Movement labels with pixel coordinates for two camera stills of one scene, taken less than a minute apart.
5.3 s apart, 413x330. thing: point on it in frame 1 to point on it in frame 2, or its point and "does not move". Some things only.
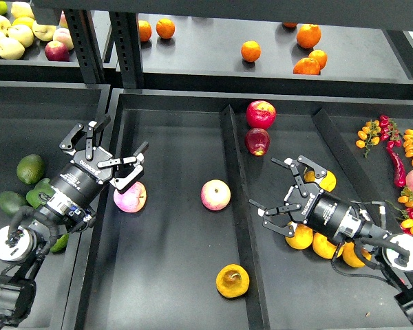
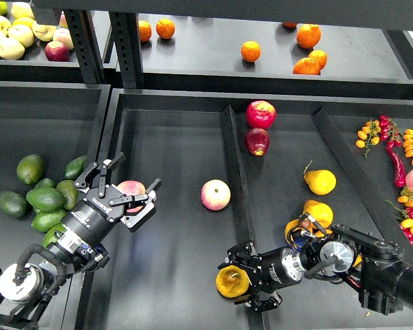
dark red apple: [257, 141] does not move
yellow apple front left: [9, 49] does not move
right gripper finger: [320, 172] to [244, 255]
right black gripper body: [326, 213] to [274, 269]
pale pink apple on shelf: [63, 35] does not move
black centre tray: [195, 256] does not move
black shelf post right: [125, 31] does not move
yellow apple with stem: [43, 32] does not move
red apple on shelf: [56, 51] does not move
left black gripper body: [81, 180] to [90, 219]
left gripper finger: [82, 137] to [103, 167]
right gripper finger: [277, 218] to [263, 298]
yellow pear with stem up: [233, 280] does not move
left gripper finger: [137, 160] to [138, 208]
